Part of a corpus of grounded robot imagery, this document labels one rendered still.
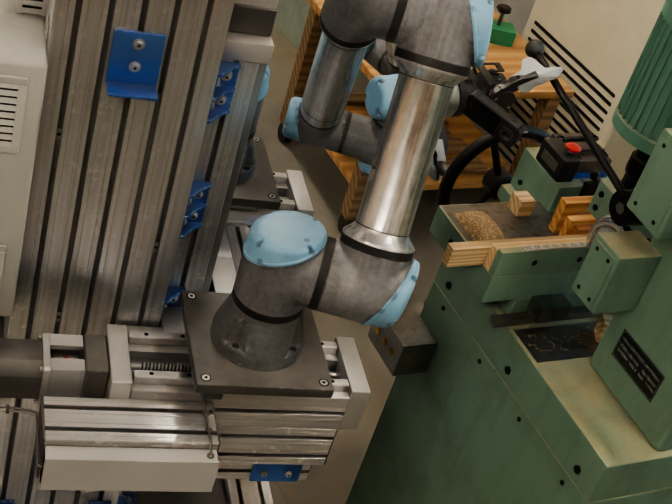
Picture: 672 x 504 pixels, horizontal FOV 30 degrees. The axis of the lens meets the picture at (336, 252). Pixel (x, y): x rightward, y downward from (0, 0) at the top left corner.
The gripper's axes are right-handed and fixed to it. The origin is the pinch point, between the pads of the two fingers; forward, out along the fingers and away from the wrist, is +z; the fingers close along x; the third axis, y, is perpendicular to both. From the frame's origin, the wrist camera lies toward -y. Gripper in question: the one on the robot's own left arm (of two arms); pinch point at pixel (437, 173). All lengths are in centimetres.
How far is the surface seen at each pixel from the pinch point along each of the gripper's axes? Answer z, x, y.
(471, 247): 28.0, 19.7, -33.1
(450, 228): 20.7, 16.0, -23.0
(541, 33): -80, -106, 78
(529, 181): 10.7, -6.9, -20.0
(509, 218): 19.6, 2.9, -23.6
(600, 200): 21.8, -8.1, -36.8
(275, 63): -110, -52, 156
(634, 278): 42, 3, -52
